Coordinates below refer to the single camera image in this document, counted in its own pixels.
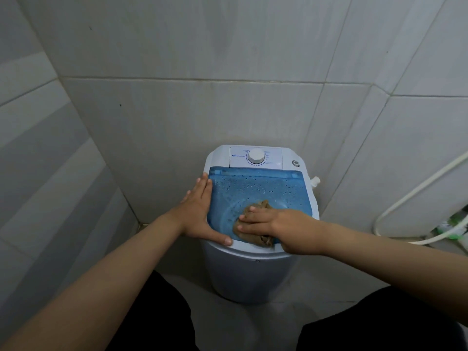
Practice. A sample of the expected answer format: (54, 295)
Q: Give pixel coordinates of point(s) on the black shorts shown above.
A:
(153, 318)

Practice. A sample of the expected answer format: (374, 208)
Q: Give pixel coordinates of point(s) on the white timer knob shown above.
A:
(256, 157)

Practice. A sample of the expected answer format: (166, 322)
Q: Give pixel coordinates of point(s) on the blue transparent machine lid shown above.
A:
(234, 193)

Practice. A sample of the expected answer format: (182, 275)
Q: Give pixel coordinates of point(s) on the person's left thumb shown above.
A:
(219, 238)

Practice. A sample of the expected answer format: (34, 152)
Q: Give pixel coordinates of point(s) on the person's right hand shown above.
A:
(292, 232)

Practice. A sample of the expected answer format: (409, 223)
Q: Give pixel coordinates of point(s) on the person's right little finger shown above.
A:
(261, 209)

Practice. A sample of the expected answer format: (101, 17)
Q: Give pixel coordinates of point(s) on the person's left middle finger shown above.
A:
(200, 184)

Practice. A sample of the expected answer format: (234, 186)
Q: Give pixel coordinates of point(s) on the person's right forearm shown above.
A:
(398, 263)

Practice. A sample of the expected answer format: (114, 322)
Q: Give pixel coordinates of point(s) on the person's left forearm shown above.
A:
(95, 285)

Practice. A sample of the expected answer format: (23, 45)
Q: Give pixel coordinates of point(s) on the white mini washing machine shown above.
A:
(248, 270)

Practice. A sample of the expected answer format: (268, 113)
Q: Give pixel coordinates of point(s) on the brown cleaning cloth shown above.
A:
(260, 206)

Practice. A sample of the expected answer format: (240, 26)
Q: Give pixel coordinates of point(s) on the white water inlet cap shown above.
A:
(315, 180)

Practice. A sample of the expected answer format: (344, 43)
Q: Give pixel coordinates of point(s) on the person's left hand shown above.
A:
(195, 215)

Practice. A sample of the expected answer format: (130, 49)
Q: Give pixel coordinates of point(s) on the person's right middle finger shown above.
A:
(254, 228)

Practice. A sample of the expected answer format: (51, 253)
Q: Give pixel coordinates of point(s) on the green and white bottle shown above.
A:
(453, 225)

